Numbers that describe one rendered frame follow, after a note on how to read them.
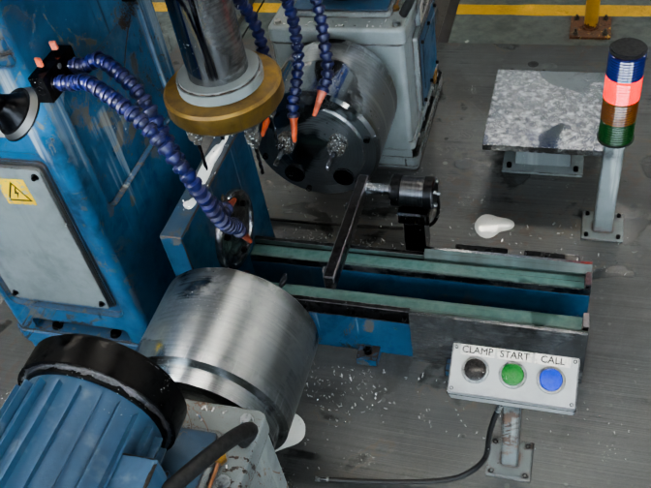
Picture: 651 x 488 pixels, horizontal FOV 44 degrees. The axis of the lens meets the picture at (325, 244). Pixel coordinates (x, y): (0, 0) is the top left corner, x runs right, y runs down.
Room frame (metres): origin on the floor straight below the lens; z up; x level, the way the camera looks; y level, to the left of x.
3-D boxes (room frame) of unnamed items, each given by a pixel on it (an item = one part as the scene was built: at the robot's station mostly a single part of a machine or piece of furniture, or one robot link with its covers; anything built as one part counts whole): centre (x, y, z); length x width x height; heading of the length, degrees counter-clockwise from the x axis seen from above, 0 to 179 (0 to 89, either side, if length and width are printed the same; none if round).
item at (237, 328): (0.69, 0.21, 1.04); 0.37 x 0.25 x 0.25; 157
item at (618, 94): (1.07, -0.55, 1.14); 0.06 x 0.06 x 0.04
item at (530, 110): (1.34, -0.52, 0.86); 0.27 x 0.24 x 0.12; 157
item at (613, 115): (1.07, -0.55, 1.10); 0.06 x 0.06 x 0.04
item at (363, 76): (1.32, -0.07, 1.04); 0.41 x 0.25 x 0.25; 157
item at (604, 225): (1.07, -0.55, 1.01); 0.08 x 0.08 x 0.42; 67
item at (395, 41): (1.56, -0.17, 0.99); 0.35 x 0.31 x 0.37; 157
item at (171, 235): (1.08, 0.21, 0.97); 0.30 x 0.11 x 0.34; 157
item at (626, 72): (1.07, -0.55, 1.19); 0.06 x 0.06 x 0.04
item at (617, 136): (1.07, -0.55, 1.05); 0.06 x 0.06 x 0.04
